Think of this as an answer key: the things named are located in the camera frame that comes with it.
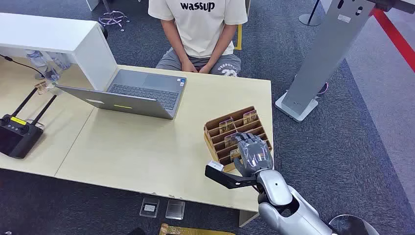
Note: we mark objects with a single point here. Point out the person's left hand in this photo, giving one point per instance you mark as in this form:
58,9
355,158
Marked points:
205,69

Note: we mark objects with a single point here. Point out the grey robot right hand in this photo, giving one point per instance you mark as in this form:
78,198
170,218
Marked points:
254,154

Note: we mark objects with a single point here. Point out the person's right hand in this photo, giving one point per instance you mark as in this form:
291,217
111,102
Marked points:
188,66

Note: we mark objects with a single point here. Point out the person's right forearm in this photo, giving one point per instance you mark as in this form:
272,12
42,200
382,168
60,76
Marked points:
175,42

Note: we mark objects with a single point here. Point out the person's left forearm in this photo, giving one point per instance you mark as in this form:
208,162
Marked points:
220,45

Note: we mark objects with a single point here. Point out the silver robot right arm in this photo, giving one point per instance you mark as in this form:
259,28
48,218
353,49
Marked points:
291,211

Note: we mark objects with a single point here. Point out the grey round robot base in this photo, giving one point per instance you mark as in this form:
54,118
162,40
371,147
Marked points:
356,225

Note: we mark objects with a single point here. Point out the brown wooden card holder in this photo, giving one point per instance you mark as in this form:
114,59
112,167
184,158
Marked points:
220,152

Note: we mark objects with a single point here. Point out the person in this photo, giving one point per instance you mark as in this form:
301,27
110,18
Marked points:
197,26

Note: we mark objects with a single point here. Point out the grey open laptop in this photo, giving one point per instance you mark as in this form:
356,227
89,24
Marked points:
142,94

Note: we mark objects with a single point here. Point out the pale wooden table leg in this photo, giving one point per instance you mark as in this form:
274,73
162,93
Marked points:
246,219

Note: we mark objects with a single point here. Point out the chrome chair base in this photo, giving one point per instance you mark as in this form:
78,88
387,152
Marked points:
112,18

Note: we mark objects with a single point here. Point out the plain floor socket cover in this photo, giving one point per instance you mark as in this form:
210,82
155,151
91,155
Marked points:
175,210

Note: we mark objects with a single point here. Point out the white desk shelf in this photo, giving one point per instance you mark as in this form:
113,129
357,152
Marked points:
87,48

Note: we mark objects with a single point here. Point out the gold patterned sheet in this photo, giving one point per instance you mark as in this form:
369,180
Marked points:
184,231

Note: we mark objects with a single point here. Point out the stanchion pole with round base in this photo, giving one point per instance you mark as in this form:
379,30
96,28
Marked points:
309,18

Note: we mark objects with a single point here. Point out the grey kiosk stand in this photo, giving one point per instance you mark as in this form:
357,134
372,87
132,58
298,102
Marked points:
321,55

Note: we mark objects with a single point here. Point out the floor socket with white label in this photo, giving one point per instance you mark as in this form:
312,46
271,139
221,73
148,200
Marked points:
149,207

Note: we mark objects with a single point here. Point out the clear plastic water bottle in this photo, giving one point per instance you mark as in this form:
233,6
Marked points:
39,61
61,60

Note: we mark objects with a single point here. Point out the black remote controller with antennas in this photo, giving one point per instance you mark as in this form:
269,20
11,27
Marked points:
16,134

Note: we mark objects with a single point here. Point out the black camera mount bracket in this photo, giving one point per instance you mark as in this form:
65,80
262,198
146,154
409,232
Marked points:
230,180

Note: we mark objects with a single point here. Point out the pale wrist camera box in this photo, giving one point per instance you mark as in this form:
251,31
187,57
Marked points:
215,165

